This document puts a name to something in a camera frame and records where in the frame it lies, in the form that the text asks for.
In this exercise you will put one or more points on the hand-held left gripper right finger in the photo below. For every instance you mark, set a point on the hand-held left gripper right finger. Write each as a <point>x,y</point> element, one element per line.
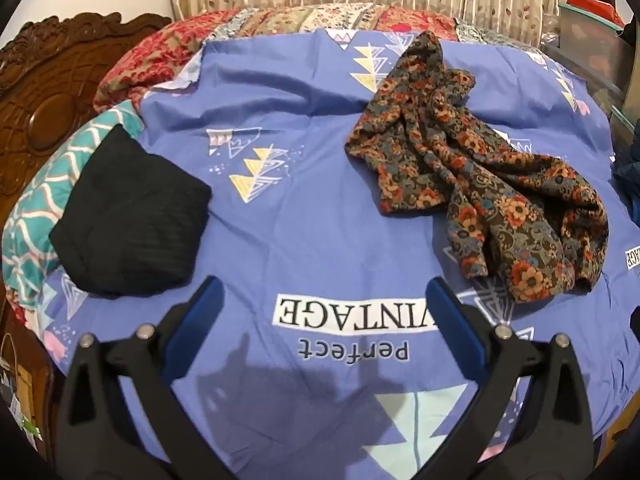
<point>450,320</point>

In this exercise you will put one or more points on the black folded garment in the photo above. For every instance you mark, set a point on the black folded garment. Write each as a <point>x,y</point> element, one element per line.
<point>130,220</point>

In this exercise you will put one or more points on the grey storage boxes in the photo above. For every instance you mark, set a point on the grey storage boxes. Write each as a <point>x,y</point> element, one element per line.
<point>595,55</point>

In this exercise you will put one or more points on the blue printed bedsheet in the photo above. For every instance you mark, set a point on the blue printed bedsheet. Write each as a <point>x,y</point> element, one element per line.
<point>310,200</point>

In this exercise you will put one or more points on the red floral quilt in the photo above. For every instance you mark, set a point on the red floral quilt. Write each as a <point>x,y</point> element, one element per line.
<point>150,60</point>

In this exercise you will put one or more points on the carved wooden headboard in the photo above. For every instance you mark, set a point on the carved wooden headboard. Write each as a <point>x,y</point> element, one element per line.
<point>40,85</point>

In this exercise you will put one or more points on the teal chevron pillow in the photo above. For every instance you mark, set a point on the teal chevron pillow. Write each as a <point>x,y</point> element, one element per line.
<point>35,200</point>

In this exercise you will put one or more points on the floral patterned garment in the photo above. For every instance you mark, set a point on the floral patterned garment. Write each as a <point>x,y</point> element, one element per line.
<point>500,200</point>

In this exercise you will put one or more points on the dark blue cloth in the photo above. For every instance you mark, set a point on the dark blue cloth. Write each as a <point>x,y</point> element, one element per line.
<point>631,180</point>

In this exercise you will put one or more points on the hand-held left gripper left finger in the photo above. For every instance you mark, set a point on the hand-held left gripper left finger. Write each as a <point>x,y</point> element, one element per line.
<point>207,317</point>

